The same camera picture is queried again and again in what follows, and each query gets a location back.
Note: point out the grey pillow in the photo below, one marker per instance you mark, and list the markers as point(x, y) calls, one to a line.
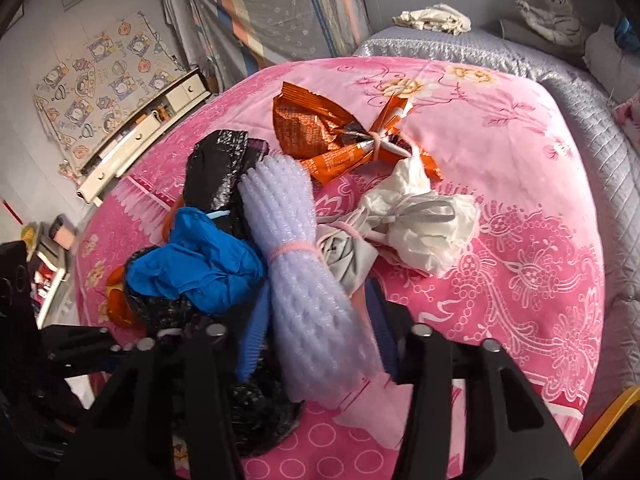
point(520, 35)

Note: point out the white shelf unit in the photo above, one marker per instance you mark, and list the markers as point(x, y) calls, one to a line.
point(50, 280)

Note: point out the cartoon printed cloth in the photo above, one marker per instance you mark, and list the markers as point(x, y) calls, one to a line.
point(100, 85)

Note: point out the white bubble wrap roll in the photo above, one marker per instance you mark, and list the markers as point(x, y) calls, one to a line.
point(295, 220)

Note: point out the pink floral blanket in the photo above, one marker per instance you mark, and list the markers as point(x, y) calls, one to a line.
point(500, 160)

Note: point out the white drawer cabinet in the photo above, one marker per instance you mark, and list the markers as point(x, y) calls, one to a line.
point(130, 155)

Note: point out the yellow rimmed trash bin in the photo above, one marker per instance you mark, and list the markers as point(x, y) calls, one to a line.
point(610, 420)

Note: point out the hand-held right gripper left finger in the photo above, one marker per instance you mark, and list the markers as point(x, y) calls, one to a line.
point(250, 350)

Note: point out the cartoon printed white pillow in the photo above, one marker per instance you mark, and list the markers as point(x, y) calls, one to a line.
point(630, 115)

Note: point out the hanging grey garment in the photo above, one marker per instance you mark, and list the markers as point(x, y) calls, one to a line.
point(172, 10)

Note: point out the grey plastic bag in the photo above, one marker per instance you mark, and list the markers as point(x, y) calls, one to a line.
point(345, 265)

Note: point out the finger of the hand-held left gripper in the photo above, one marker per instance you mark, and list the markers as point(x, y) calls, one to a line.
point(80, 345)

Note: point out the large black plastic bag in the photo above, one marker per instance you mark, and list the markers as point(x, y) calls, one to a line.
point(260, 425)

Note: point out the white plastic bag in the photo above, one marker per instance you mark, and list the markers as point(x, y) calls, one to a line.
point(425, 240)

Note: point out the striped grey mattress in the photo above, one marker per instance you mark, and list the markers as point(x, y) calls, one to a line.
point(280, 10)

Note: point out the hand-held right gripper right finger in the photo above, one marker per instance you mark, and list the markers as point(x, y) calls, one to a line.
point(385, 340)

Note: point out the large orange snack wrapper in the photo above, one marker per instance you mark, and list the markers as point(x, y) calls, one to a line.
point(300, 125)

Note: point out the crumpled cream cloth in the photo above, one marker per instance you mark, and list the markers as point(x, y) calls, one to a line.
point(435, 17)

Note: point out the knotted black plastic bag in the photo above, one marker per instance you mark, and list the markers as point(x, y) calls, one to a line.
point(215, 170)

